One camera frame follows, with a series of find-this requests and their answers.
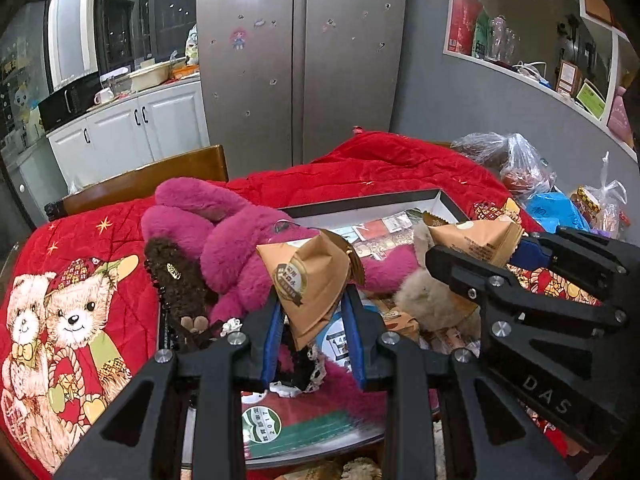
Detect clear glass bottles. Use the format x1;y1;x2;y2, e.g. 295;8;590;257
487;15;519;64

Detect clear plastic bag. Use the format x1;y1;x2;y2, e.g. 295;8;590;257
452;132;559;197

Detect brown triangular paper packet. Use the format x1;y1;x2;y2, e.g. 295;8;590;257
256;231;367;352
422;211;526;269

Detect green carton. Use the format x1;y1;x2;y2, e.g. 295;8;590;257
472;10;494;59

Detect blue plastic bag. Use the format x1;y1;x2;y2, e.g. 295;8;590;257
525;192;592;234

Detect cream cooking pot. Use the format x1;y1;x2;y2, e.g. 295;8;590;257
131;62;171;92

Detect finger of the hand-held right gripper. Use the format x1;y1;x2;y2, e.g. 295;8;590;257
425;245;629;334
509;226;640;305

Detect dark brown fuzzy plush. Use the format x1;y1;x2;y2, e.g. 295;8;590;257
144;237;212;352

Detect glass-front wall cabinet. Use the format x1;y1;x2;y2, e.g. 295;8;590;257
92;0;199;82

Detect booklet with green round label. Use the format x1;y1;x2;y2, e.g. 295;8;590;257
240;399;387;462

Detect red printed blanket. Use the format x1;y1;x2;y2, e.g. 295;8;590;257
0;130;603;480

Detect steel double-door refrigerator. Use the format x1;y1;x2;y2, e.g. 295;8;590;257
196;0;409;167

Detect clear bag with yellow print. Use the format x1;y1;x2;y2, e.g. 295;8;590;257
570;152;629;239

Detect black gift box white inside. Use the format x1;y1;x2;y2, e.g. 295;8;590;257
277;187;472;262

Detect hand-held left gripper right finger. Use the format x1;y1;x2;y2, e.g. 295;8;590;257
340;284;578;480

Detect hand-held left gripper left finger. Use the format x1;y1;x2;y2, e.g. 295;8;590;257
52;285;287;480

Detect glass sliding door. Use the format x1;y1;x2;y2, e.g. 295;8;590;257
0;0;54;113

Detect red gift box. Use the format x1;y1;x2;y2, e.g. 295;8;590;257
448;0;484;57

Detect orange printed packet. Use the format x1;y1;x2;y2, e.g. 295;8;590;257
372;297;422;342

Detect white kitchen base cabinets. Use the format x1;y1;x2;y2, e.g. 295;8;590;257
47;80;211;197

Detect wooden chair back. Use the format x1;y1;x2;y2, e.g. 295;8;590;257
45;145;230;219

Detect framed picture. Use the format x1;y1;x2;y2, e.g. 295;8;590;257
557;60;584;97

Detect pink box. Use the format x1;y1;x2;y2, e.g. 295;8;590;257
607;87;640;147

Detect pink plush toy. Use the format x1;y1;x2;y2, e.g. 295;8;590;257
140;176;431;411

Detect green card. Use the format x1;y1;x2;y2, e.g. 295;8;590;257
575;80;609;117

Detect black lace trim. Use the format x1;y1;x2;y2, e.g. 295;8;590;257
279;340;332;397

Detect black microwave oven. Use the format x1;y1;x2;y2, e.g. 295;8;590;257
39;72;104;134

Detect white long-eared rabbit plush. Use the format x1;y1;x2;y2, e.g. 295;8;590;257
394;222;482;338

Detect white card black print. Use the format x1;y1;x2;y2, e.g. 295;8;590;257
320;310;357;372

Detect pile of printed cards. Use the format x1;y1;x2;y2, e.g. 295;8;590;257
327;210;427;262

